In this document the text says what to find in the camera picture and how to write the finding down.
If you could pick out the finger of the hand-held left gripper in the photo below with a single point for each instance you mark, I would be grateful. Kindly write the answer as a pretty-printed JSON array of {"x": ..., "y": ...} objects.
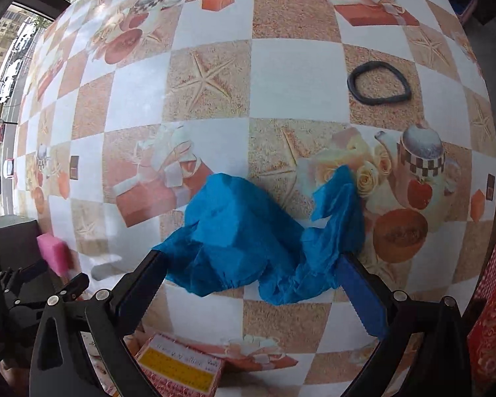
[
  {"x": 76, "y": 285},
  {"x": 33, "y": 273}
]

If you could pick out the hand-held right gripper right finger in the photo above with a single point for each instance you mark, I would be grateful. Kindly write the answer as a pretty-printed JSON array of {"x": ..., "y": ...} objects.
[{"x": 361, "y": 297}]

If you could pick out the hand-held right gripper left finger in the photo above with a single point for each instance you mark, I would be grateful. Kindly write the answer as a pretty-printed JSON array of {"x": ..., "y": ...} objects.
[{"x": 136, "y": 302}]

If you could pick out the pink sponge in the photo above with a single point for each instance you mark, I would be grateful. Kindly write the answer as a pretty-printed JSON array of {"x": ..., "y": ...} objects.
[{"x": 51, "y": 250}]

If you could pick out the dark grey cardboard box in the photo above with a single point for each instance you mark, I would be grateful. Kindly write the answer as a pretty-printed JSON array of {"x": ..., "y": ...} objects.
[{"x": 8, "y": 240}]

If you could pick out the blue cloth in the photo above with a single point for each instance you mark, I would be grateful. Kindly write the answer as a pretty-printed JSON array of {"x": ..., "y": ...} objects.
[{"x": 231, "y": 223}]

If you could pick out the red box with white label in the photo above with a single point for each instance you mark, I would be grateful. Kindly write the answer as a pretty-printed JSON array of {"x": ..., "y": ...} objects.
[{"x": 177, "y": 364}]

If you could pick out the red patterned gift box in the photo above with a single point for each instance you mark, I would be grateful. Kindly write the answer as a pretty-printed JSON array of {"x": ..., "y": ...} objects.
[{"x": 492, "y": 331}]

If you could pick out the checkered printed tablecloth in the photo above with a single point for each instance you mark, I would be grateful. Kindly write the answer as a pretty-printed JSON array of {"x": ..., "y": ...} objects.
[{"x": 272, "y": 91}]

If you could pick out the row of parked cars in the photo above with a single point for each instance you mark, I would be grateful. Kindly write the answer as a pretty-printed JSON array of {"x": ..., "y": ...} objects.
[{"x": 14, "y": 43}]

